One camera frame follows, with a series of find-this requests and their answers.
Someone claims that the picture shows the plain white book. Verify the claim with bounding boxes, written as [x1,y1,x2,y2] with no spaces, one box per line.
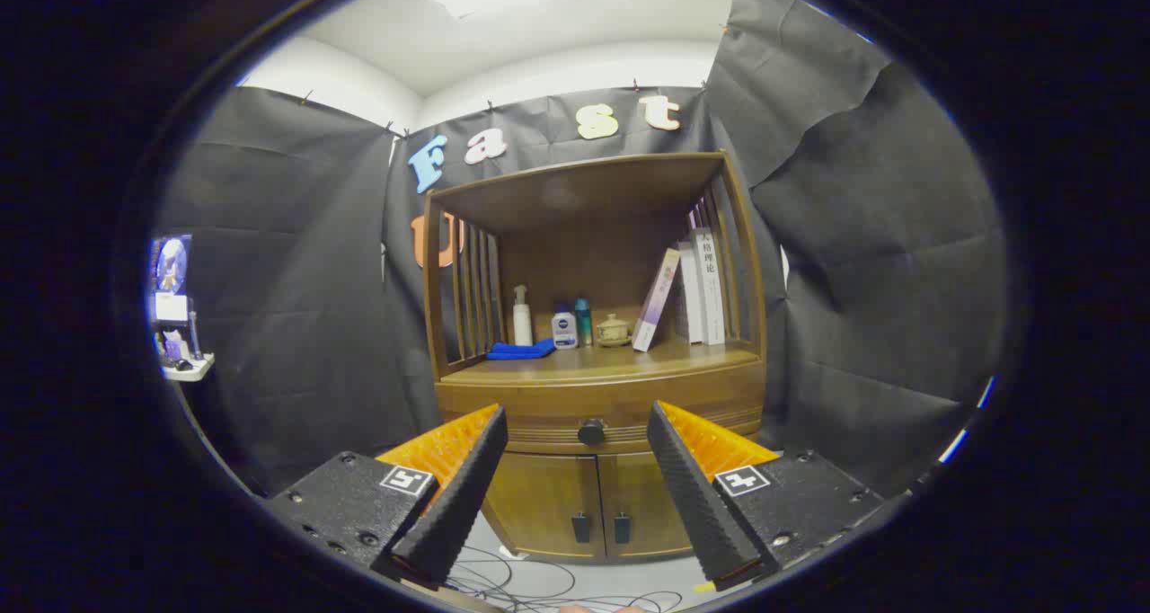
[674,241,704,342]

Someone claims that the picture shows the white pump bottle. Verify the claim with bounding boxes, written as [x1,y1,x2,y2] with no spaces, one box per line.
[512,284,535,347]

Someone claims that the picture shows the wooden cabinet door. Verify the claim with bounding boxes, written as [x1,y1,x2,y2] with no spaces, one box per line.
[597,453,693,560]
[485,451,605,560]

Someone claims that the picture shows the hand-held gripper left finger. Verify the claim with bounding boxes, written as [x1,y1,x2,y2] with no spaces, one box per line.
[265,404,509,591]

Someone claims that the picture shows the black floor cables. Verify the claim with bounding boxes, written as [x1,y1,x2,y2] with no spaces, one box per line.
[445,546,684,613]

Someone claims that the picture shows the brown wooden cabinet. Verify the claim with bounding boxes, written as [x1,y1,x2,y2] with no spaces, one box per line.
[422,152,767,564]

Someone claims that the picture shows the wooden countertop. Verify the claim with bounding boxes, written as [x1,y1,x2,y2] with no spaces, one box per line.
[442,336,760,385]

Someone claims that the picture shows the purple white leaning book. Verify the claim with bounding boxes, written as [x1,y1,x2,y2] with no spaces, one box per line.
[632,247,682,353]

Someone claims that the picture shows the white book black characters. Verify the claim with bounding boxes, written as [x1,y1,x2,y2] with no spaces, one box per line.
[690,227,727,346]

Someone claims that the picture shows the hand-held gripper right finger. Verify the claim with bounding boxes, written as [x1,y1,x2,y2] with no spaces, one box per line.
[647,401,886,594]

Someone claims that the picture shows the brown wooden drawer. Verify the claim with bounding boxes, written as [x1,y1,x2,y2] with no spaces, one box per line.
[436,361,766,457]

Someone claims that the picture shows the blue folded cloth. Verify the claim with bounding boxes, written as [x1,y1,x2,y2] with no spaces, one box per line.
[486,338,557,361]

